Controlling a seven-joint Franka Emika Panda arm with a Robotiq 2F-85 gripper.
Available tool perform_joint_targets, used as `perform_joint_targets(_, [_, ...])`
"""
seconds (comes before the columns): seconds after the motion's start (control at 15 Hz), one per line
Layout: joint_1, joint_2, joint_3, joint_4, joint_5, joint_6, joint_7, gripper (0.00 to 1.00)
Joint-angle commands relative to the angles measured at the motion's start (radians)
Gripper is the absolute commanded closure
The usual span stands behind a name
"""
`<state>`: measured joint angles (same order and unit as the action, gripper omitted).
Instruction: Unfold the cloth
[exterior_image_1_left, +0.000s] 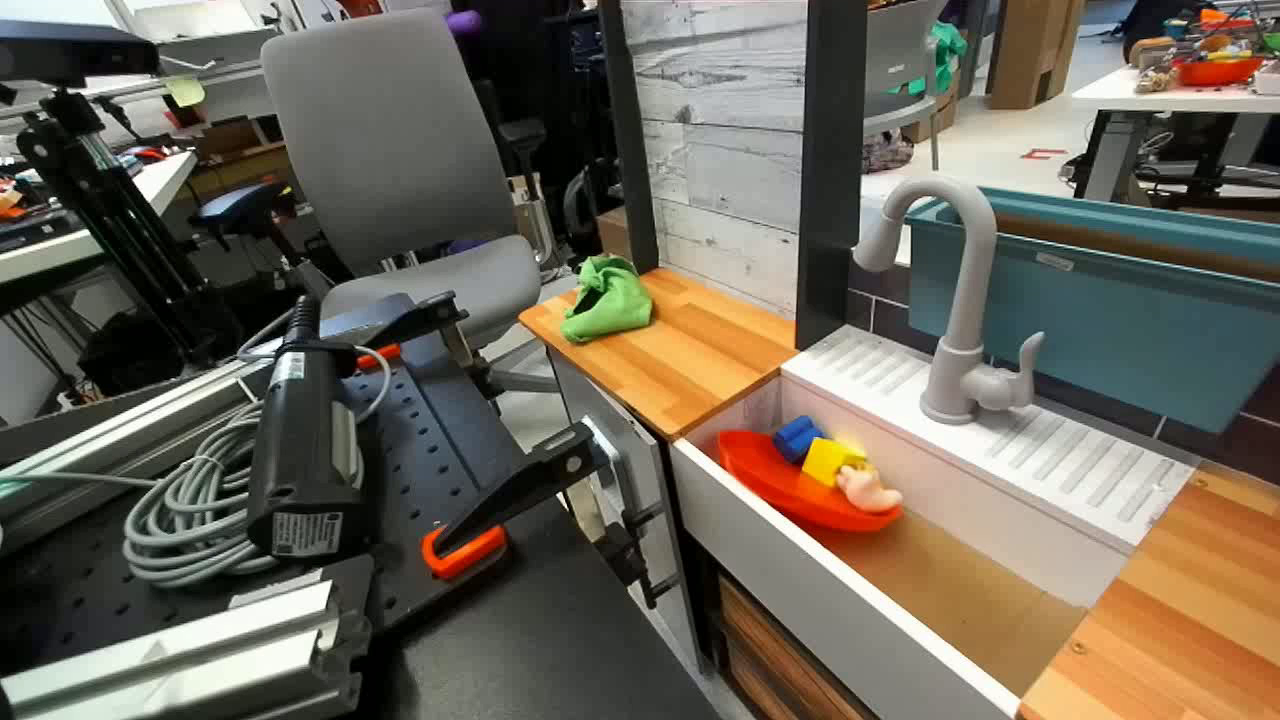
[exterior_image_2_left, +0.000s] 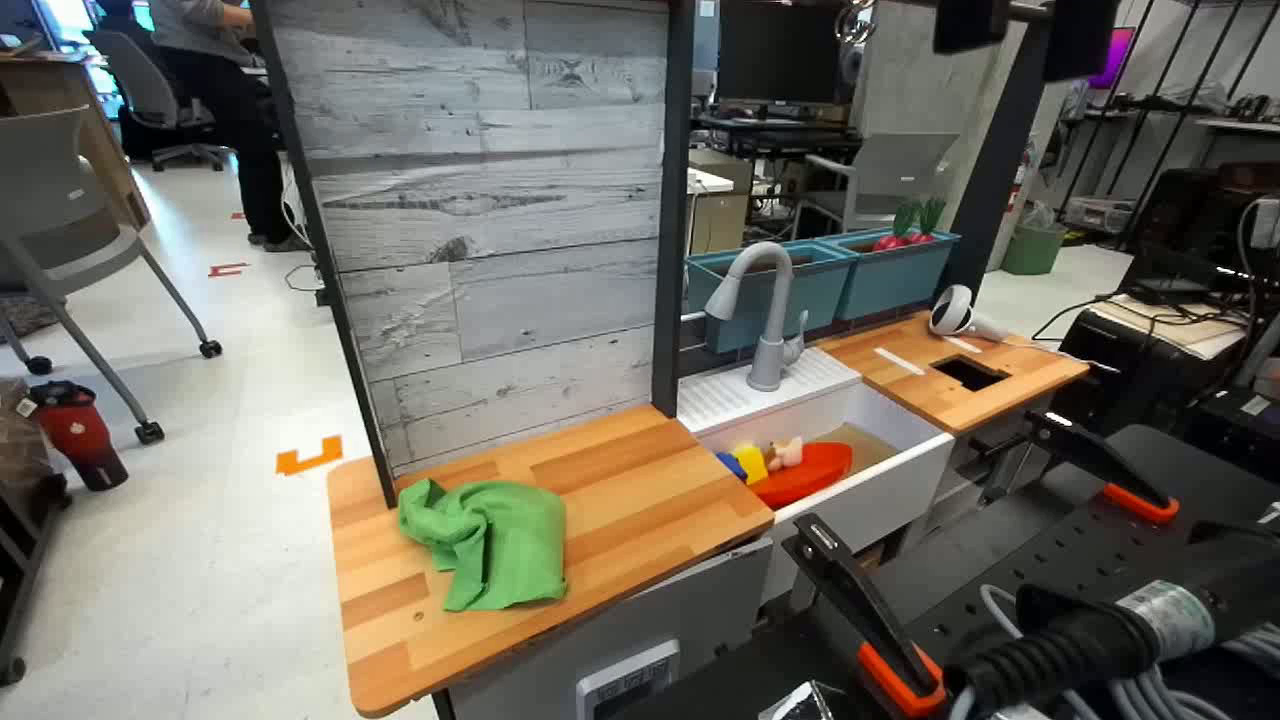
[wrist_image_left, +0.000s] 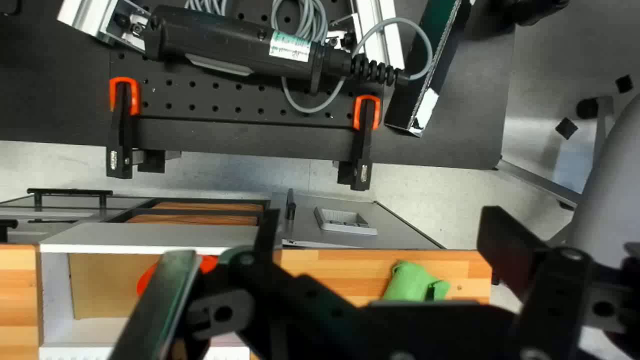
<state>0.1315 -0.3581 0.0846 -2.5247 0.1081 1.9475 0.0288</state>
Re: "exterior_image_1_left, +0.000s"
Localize black orange clamp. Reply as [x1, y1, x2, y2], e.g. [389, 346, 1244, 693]
[421, 424, 596, 580]

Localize coiled grey cable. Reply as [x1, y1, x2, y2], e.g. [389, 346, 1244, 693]
[120, 340, 398, 591]

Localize black camera tripod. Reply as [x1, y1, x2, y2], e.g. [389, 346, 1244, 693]
[15, 88, 236, 363]

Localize white sink basin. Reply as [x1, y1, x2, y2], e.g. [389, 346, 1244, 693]
[673, 328, 1198, 720]

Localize black vertical frame post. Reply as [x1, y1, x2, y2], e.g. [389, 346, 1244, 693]
[795, 0, 868, 348]

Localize grey sink faucet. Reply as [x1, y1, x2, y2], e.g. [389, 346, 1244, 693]
[854, 175, 1046, 424]

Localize teal plastic bin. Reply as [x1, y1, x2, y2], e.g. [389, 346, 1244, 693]
[905, 186, 1280, 435]

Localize green cloth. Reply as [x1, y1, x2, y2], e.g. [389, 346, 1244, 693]
[561, 255, 657, 346]

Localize pink toy figure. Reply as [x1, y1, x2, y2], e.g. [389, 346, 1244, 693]
[840, 469, 901, 511]

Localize blue toy block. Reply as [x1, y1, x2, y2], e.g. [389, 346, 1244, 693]
[772, 416, 819, 465]

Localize yellow toy block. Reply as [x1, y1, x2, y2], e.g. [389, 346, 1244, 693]
[800, 435, 868, 487]

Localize black stereo camera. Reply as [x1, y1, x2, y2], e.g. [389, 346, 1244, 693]
[248, 298, 367, 559]

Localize grey office chair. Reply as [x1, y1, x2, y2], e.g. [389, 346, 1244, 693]
[262, 13, 540, 348]

